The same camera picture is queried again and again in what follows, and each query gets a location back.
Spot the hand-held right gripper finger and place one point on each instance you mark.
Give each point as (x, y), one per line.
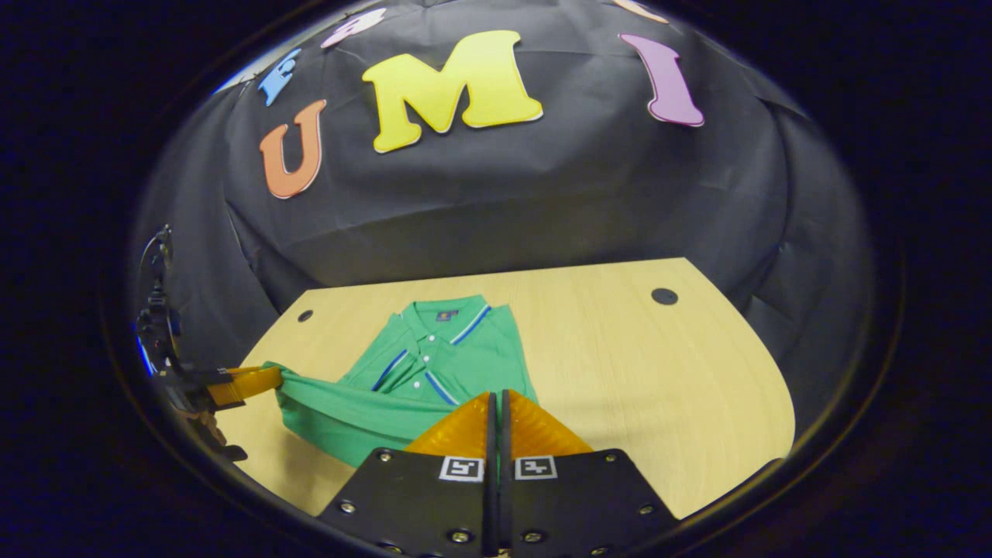
(505, 504)
(490, 504)

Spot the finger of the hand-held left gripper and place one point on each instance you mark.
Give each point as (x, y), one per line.
(248, 380)

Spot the green T-shirt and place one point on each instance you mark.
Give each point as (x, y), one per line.
(434, 364)

